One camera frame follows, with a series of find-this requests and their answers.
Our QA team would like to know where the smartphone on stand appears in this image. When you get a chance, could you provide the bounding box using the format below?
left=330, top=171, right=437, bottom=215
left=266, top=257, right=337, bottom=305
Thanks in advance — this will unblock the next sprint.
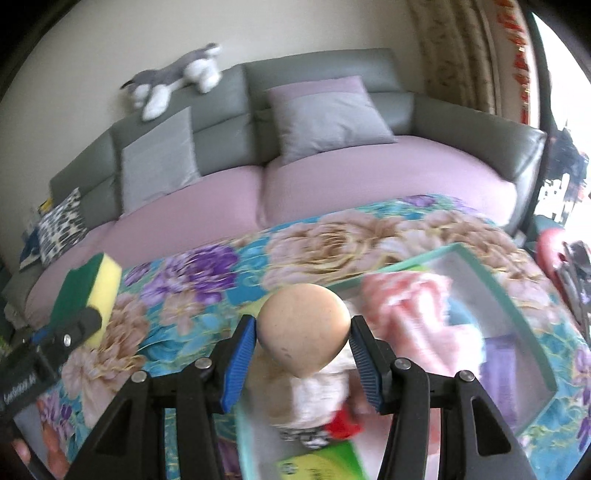
left=561, top=240, right=591, bottom=333

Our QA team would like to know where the red scrunchie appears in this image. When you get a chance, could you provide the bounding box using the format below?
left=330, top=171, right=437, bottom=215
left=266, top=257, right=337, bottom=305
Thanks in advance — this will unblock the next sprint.
left=328, top=406, right=363, bottom=439

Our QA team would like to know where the red plastic stool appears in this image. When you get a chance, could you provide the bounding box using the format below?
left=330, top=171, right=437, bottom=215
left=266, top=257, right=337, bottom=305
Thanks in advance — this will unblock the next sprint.
left=536, top=228, right=578, bottom=296

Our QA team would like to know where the green tissue pack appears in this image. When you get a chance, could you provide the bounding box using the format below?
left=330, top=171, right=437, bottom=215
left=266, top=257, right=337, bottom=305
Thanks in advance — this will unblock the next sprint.
left=277, top=438, right=368, bottom=480

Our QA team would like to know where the yellow green sponge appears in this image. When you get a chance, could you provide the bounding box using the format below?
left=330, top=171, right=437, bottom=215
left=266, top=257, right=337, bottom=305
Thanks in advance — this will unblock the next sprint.
left=50, top=251, right=123, bottom=349

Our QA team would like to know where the black white patterned cushion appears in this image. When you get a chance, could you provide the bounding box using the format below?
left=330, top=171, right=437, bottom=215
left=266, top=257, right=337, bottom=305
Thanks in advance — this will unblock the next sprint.
left=37, top=187, right=88, bottom=267

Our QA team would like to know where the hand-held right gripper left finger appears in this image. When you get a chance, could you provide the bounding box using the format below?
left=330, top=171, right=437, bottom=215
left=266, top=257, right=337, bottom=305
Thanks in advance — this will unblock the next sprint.
left=62, top=315, right=258, bottom=480

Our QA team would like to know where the blue patterned cushion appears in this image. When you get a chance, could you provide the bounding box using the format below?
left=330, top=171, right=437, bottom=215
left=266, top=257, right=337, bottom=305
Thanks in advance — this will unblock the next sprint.
left=18, top=226, right=47, bottom=272

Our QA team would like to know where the black white leopard scrunchie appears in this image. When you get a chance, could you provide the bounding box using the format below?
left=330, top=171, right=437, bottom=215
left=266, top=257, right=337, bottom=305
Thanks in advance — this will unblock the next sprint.
left=279, top=427, right=338, bottom=450

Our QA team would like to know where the person's left hand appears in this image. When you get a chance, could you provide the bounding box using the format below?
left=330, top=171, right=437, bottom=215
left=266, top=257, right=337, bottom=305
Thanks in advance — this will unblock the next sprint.
left=10, top=438, right=33, bottom=467

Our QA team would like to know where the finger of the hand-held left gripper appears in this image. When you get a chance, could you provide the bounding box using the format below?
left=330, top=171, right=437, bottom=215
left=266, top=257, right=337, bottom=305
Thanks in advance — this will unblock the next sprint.
left=34, top=307, right=103, bottom=365

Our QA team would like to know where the lilac sofa seat cover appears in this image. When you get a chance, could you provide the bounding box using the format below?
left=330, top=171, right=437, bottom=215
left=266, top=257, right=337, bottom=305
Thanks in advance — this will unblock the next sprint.
left=261, top=135, right=515, bottom=229
left=25, top=165, right=269, bottom=324

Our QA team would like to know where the beige patterned curtain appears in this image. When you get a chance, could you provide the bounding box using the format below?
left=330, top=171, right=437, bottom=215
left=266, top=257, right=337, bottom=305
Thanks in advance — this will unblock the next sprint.
left=406, top=0, right=504, bottom=116

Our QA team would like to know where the grey white plush dog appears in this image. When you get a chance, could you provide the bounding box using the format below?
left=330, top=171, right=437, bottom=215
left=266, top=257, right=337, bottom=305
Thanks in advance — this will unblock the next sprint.
left=121, top=42, right=222, bottom=121

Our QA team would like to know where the teal cardboard box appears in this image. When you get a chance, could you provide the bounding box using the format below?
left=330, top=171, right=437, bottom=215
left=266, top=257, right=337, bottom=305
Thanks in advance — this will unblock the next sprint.
left=238, top=243, right=559, bottom=480

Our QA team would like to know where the grey and lilac cushion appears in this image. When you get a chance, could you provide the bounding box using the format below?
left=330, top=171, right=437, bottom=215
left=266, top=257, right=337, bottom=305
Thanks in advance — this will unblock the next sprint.
left=267, top=76, right=397, bottom=166

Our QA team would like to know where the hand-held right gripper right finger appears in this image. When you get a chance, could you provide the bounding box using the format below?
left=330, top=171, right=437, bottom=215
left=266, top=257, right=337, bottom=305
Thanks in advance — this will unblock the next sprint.
left=348, top=315, right=539, bottom=480

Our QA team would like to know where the plain grey cushion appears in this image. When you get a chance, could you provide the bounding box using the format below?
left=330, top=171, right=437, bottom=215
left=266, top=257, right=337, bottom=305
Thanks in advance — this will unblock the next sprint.
left=121, top=107, right=202, bottom=217

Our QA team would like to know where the grey sofa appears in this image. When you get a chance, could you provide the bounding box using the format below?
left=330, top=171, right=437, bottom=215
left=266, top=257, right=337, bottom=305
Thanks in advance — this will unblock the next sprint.
left=4, top=47, right=548, bottom=324

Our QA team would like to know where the floral blanket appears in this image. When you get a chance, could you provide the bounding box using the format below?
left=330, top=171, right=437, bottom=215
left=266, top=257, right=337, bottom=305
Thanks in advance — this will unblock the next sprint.
left=14, top=194, right=591, bottom=480

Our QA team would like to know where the pink chevron cloth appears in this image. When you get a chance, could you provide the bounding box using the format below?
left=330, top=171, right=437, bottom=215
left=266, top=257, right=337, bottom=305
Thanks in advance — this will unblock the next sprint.
left=360, top=271, right=485, bottom=384

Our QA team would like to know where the dark window frame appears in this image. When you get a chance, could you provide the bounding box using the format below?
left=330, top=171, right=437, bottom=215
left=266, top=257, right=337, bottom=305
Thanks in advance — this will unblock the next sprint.
left=526, top=9, right=555, bottom=134

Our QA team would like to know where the purple packet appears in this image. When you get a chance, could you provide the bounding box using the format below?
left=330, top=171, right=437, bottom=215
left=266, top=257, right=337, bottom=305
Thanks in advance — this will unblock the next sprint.
left=480, top=335, right=520, bottom=416

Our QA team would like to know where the beige makeup sponge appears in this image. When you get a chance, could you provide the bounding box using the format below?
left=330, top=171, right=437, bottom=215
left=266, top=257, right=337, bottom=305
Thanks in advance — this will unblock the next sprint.
left=256, top=283, right=352, bottom=380

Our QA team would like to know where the red hanging decoration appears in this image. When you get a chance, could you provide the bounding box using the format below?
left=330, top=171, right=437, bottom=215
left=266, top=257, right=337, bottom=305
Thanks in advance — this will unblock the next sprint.
left=496, top=0, right=536, bottom=123

